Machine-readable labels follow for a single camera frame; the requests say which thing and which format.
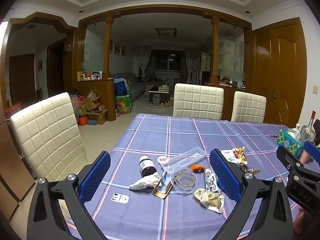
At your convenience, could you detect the clear plastic tray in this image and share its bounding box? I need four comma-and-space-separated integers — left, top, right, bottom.
162, 147, 207, 174

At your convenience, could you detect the window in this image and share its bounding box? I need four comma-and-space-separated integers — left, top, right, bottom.
155, 51, 185, 72

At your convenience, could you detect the person's right hand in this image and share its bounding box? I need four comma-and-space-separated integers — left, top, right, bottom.
294, 205, 308, 233

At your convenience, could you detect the open cardboard box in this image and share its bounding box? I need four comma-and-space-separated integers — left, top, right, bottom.
82, 96, 100, 112

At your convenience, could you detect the red basin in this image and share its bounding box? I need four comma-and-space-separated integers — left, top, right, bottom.
4, 102, 22, 117

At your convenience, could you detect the row of small ornaments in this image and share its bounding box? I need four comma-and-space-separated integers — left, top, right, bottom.
217, 76, 247, 88

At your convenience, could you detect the blue plaid tablecloth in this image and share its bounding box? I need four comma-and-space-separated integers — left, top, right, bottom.
66, 113, 320, 240

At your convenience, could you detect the dark wooden door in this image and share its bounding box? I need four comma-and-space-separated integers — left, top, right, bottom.
9, 54, 35, 100
46, 40, 65, 97

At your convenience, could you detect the clear bottle white cap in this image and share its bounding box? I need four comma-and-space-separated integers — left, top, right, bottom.
292, 123, 302, 139

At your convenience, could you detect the row of small containers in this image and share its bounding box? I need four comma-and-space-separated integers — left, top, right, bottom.
77, 70, 103, 81

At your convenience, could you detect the white green printed wrapper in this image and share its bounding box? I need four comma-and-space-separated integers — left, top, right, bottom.
221, 150, 237, 163

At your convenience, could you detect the clear plastic storage bin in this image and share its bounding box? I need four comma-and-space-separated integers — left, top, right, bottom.
69, 94, 80, 120

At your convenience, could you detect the torn brown foil sachet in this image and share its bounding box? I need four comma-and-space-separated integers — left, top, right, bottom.
152, 171, 173, 199

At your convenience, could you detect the low wooden cabinet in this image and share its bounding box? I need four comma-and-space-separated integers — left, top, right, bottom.
75, 78, 117, 122
204, 81, 247, 120

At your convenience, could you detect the dark coffee table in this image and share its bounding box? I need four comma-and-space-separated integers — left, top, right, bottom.
149, 85, 170, 103

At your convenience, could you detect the wooden column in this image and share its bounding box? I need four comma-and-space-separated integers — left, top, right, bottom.
211, 16, 220, 85
105, 17, 115, 79

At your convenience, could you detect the colourful beaded tissue box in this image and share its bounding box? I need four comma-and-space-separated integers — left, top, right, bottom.
276, 128, 305, 158

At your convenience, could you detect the blue bag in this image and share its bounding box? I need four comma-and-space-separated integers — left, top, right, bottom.
114, 79, 129, 97

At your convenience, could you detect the dark green foil wrapper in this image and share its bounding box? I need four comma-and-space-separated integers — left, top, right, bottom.
237, 164, 262, 178

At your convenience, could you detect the clear round lid gold ring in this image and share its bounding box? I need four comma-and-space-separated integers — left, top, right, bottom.
169, 170, 198, 194

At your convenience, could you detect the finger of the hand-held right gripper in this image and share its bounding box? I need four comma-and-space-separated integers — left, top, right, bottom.
276, 145, 309, 178
303, 141, 320, 167

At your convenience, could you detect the white tissue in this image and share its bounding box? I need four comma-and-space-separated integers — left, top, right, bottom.
129, 174, 162, 190

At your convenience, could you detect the silver printed foil pack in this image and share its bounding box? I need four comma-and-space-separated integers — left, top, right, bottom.
204, 168, 220, 193

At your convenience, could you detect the grey sofa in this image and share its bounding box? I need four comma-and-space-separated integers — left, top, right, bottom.
111, 72, 155, 103

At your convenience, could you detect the wooden panel door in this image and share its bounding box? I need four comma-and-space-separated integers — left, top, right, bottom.
252, 17, 307, 128

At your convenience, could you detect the red yellow snack wrapper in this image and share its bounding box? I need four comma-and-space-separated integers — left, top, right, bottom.
232, 146, 248, 165

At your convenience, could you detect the pink cup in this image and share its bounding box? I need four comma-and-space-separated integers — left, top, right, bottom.
299, 150, 312, 164

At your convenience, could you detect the blue foil wrapper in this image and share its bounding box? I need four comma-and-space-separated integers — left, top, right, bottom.
216, 178, 227, 194

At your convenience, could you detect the large cream quilted chair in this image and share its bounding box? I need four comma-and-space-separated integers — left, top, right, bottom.
10, 92, 88, 183

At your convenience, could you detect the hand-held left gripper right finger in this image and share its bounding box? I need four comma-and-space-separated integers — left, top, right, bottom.
209, 149, 294, 240

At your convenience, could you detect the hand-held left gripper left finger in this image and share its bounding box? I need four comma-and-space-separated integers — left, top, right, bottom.
27, 151, 112, 240

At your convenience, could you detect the square ceiling lamp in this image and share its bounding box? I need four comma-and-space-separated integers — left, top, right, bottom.
155, 27, 177, 37

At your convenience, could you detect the dark bottle red label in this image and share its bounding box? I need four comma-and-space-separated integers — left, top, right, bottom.
308, 110, 316, 130

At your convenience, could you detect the white printed card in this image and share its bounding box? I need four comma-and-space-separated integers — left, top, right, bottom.
110, 192, 129, 204

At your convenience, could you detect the brown medicine bottle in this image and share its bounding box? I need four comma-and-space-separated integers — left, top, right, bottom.
139, 155, 158, 177

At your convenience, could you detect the set of wall pictures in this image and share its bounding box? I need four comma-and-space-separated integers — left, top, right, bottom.
114, 41, 126, 55

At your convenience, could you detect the patterned curtain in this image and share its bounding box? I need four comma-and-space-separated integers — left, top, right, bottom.
137, 45, 153, 78
184, 47, 200, 83

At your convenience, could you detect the colourful printed bag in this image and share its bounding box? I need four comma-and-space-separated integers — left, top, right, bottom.
115, 94, 132, 115

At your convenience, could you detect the yellow white snack wrapper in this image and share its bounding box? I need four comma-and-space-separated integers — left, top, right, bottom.
194, 188, 225, 214

